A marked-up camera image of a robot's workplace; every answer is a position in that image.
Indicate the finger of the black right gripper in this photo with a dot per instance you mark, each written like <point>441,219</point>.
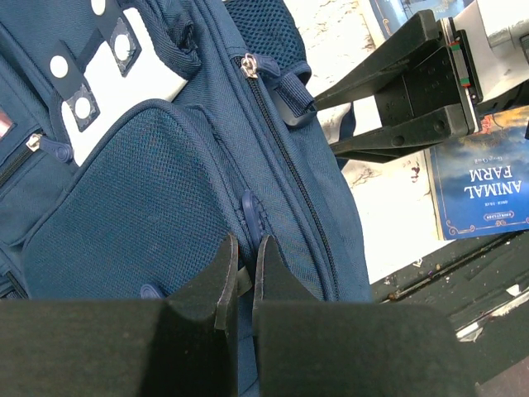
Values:
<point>397,55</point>
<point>390,143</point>

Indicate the Animal Farm book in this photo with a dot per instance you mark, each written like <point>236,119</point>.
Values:
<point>479,183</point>

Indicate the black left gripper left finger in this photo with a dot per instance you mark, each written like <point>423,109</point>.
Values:
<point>120,347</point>

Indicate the navy blue student backpack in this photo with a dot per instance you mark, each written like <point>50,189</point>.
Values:
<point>144,135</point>

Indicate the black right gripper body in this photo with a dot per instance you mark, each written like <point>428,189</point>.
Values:
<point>479,63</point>

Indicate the black mounting base plate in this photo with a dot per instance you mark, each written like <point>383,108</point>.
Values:
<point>481,285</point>

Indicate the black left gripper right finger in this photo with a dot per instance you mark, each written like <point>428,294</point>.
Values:
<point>306,347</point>

